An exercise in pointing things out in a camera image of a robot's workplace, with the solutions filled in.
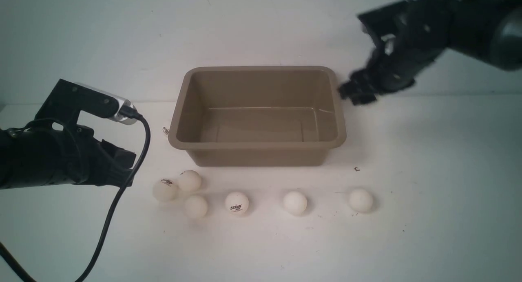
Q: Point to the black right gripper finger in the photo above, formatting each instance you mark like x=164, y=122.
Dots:
x=359, y=98
x=358, y=81

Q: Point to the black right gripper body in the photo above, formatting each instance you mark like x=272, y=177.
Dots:
x=408, y=36

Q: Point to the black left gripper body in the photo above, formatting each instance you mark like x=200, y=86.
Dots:
x=106, y=164

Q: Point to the white ball with logo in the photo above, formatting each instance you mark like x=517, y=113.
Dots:
x=165, y=190

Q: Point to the white ball cluster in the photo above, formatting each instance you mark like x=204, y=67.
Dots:
x=189, y=181
x=195, y=206

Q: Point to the white plain ball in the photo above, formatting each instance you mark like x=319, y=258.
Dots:
x=295, y=203
x=361, y=200

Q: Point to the white ball red STIGA logo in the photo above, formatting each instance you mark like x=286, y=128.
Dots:
x=237, y=203

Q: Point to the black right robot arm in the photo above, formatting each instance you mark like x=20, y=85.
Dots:
x=486, y=30

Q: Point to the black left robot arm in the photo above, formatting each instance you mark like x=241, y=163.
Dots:
x=38, y=155

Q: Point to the brown plastic bin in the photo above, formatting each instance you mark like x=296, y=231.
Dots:
x=258, y=116

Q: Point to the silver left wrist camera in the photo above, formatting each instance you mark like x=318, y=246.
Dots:
x=67, y=100

